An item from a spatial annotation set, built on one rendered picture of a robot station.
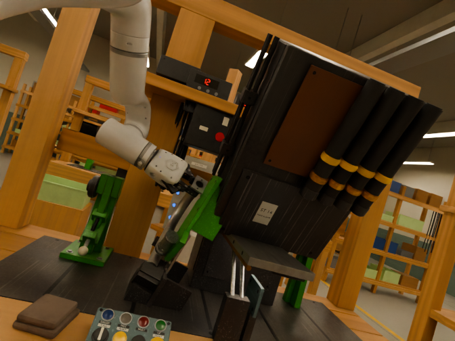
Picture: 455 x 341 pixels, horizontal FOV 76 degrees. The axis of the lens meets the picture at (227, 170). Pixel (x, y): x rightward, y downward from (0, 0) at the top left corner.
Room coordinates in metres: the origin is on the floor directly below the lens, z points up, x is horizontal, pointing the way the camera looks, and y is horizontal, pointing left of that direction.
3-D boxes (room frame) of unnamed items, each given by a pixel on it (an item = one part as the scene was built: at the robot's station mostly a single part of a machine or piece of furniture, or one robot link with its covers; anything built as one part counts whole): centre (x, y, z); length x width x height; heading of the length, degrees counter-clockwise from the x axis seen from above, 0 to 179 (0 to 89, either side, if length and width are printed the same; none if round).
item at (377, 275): (5.95, -3.40, 1.14); 2.45 x 0.55 x 2.28; 104
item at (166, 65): (1.07, 0.28, 1.59); 0.15 x 0.07 x 0.07; 101
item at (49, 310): (0.58, 0.25, 0.91); 0.10 x 0.08 x 0.03; 1
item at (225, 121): (1.09, 0.10, 1.42); 0.17 x 0.12 x 0.15; 101
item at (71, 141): (1.27, 0.03, 1.23); 1.30 x 0.05 x 0.09; 101
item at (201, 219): (0.83, 0.02, 1.17); 0.13 x 0.12 x 0.20; 101
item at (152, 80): (1.16, 0.01, 1.52); 0.90 x 0.25 x 0.04; 101
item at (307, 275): (0.83, -0.14, 1.11); 0.39 x 0.16 x 0.03; 11
